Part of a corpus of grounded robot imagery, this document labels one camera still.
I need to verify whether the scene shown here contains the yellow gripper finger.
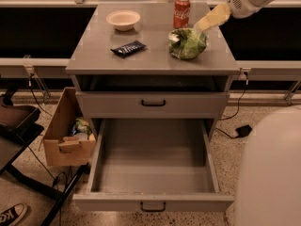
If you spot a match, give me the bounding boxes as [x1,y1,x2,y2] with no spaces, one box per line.
[194,3,231,33]

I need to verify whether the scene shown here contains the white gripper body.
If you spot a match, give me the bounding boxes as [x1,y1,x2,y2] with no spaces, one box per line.
[228,0,267,20]

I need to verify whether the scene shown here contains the green jalapeno chip bag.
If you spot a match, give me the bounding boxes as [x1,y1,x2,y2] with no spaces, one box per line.
[168,28,207,60]

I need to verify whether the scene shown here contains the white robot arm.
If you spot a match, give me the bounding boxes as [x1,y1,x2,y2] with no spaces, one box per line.
[194,0,301,226]

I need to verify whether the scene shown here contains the grey drawer cabinet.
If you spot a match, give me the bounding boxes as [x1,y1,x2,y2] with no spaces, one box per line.
[66,1,239,133]

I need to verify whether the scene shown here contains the closed grey upper drawer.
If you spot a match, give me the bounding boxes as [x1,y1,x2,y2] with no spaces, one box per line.
[76,91,229,119]

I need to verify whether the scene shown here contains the open grey middle drawer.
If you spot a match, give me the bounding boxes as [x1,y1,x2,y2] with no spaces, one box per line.
[73,119,233,213]

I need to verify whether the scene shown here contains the red coca-cola can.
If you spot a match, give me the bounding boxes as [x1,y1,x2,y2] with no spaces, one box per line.
[173,0,190,28]

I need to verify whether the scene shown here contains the dark blue snack bar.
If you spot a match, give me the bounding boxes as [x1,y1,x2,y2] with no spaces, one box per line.
[112,40,146,58]

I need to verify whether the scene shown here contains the white paper bowl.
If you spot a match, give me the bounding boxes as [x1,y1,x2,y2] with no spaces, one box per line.
[106,10,140,31]

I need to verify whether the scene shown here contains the black power adapter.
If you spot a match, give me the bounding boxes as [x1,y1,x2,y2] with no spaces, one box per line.
[236,125,252,137]

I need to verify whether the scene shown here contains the grey metal railing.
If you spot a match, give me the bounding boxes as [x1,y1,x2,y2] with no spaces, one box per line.
[0,0,301,105]

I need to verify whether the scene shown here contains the snack bags in box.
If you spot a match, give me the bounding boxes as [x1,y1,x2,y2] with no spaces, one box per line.
[71,118,92,139]

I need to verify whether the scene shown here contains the cardboard box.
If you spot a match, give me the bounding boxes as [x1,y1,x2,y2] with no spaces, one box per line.
[43,88,96,166]

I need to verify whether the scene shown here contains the black white sneaker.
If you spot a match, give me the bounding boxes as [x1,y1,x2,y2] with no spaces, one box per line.
[0,203,28,226]

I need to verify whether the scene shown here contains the black floor cable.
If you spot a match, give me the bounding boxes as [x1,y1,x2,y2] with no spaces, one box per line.
[215,70,250,140]

